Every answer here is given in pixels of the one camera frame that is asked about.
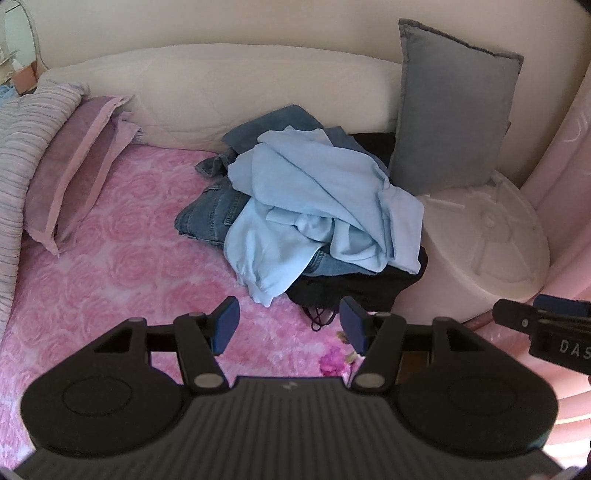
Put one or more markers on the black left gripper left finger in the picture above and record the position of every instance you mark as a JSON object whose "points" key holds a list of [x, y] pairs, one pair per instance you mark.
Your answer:
{"points": [[195, 337]]}

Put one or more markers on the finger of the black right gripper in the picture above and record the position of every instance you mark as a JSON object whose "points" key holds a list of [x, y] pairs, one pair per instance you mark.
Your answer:
{"points": [[523, 317]]}

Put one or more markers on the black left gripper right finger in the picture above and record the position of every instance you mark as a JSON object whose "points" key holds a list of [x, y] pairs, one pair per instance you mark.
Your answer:
{"points": [[383, 339]]}

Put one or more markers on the light blue sweatshirt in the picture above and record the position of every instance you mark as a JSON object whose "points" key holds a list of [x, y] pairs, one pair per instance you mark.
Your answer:
{"points": [[305, 194]]}

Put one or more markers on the black garment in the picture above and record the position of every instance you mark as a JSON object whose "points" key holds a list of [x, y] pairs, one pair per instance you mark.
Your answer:
{"points": [[324, 283]]}

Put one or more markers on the pink floral blanket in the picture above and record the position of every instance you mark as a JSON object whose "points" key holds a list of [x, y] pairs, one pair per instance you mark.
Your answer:
{"points": [[127, 260]]}

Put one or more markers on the blue denim jeans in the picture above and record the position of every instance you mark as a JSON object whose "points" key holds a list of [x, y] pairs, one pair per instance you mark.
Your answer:
{"points": [[209, 218]]}

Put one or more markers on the mauve pillow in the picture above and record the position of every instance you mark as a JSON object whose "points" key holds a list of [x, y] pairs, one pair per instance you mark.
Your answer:
{"points": [[73, 169]]}

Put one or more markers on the grey square cushion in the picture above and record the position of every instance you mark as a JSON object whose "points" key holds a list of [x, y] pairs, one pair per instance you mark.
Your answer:
{"points": [[454, 110]]}

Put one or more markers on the cream padded headboard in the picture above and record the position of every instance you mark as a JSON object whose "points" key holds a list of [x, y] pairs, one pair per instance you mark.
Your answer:
{"points": [[189, 96]]}

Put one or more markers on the striped lilac quilt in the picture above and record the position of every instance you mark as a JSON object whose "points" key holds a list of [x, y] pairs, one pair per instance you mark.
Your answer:
{"points": [[28, 125]]}

